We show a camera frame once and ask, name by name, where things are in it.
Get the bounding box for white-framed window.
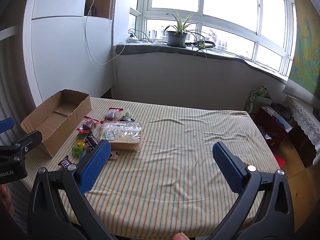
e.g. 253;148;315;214
130;0;297;77

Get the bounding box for brown chocolate bar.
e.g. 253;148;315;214
58;156;78;172

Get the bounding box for clear bag of sliced bread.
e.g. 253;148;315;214
100;122;144;152

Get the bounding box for brown cardboard box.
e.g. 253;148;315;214
20;89;92;158

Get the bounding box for white slatted panel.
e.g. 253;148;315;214
0;25;38;233

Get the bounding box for red-wrapped brown cake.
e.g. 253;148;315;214
75;116;100;134
105;107;124;122

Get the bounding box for black round object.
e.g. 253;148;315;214
187;40;217;49

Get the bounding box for potted spider plant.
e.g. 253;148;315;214
162;9;200;47

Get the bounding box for person's left hand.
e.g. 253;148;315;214
0;185;12;217

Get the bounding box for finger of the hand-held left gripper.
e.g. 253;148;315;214
10;129;42;158
0;118;14;134

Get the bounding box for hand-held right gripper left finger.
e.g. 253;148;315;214
27;139;118;240

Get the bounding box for wall map poster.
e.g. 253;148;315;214
287;0;320;100

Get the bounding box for green printed bag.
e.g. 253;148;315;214
244;86;273;114

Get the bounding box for white cabinet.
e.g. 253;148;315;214
22;0;118;108

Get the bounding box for small spider plant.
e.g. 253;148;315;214
191;39;213;58

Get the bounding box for black cables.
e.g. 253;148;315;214
129;29;170;44

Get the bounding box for red box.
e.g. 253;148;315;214
255;106;293;148

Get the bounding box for white lace cloth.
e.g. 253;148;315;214
284;80;320;150

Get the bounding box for white cable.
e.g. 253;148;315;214
84;0;130;65

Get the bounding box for black white chocolate bar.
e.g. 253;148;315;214
84;133;100;153

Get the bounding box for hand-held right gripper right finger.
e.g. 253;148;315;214
210;141;294;240

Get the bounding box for striped tablecloth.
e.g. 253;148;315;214
15;96;280;237

